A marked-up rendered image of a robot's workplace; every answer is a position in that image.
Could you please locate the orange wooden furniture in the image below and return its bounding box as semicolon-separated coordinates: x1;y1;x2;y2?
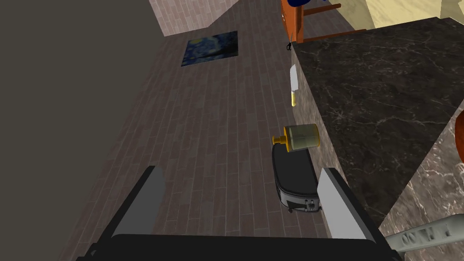
280;0;367;45

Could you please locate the blue night sky painting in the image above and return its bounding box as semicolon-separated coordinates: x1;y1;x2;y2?
181;30;239;68

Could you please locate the black and silver toaster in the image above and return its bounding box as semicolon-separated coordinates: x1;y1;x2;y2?
271;143;323;214

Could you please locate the orange round object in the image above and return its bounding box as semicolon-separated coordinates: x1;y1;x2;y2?
454;110;464;163

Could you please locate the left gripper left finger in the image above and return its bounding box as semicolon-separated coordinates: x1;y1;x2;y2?
102;165;166;241

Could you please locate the grey metal bar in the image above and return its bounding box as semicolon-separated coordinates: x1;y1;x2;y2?
384;214;464;252

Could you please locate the yellow soap dispenser bottle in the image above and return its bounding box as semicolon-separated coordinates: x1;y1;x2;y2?
272;123;321;153

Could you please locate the knife with yellow handle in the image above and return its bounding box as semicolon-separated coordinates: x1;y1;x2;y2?
290;64;299;107

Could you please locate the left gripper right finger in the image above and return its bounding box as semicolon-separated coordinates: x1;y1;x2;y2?
317;167;389;244

